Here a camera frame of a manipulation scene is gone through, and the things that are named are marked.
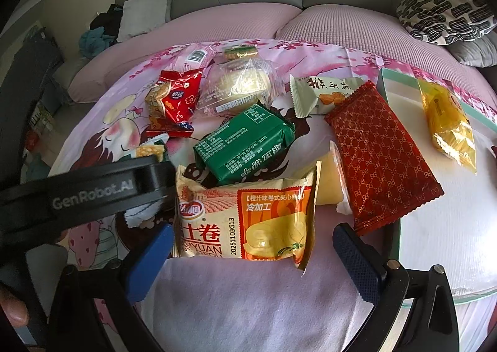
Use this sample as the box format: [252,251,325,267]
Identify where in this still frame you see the clear yellow cake packet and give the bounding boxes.
[314,141,354,215]

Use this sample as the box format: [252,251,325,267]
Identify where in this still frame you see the small gold green snack packet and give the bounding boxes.
[222,45,259,62]

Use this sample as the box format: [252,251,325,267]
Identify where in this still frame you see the light grey cushion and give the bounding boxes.
[116,0,173,42]

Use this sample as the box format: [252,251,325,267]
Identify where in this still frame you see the teal cloth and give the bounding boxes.
[80,30,117,59]

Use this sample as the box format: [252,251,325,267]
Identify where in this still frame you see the dark furniture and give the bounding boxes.
[0,28,65,182]

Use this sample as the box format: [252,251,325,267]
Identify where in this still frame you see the person's left hand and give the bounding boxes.
[0,284,30,329]

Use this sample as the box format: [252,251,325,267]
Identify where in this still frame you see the yellow bread packet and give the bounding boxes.
[417,78,477,176]

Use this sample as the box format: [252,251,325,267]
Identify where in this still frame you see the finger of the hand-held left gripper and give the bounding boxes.
[132,158,177,207]

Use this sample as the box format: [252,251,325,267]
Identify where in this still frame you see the beige roll cake packet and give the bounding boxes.
[173,161,323,273]

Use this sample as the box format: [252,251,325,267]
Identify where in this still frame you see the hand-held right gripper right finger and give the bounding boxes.
[332,222,472,352]

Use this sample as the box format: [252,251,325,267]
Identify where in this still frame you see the white packet with orange print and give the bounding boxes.
[289,74,366,118]

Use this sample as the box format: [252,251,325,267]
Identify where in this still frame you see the red flowered snack packet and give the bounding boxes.
[144,69,203,138]

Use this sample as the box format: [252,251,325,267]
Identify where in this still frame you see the dark clothes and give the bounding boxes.
[90,3,125,46]

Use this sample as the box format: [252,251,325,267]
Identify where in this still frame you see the clear round pastry packet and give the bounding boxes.
[196,57,278,117]

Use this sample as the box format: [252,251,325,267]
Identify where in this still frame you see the dark red patterned snack packet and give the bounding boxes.
[324,80,445,237]

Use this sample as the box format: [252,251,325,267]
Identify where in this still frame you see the pink barcode snack packet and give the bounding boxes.
[171,45,216,73]

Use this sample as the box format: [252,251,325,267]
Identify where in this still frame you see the pink printed cartoon blanket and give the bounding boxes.
[23,39,428,352]

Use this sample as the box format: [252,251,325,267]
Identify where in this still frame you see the colourful cartons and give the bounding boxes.
[23,101,59,151]

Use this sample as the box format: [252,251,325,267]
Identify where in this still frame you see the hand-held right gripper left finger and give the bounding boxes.
[48,222,175,352]

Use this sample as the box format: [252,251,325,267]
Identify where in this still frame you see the mint green box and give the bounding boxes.
[376,66,497,308]

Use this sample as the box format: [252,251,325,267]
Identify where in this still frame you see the grey pillow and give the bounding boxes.
[448,31,497,67]

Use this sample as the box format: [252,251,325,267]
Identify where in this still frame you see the black and white patterned pillow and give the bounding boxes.
[396,0,497,46]

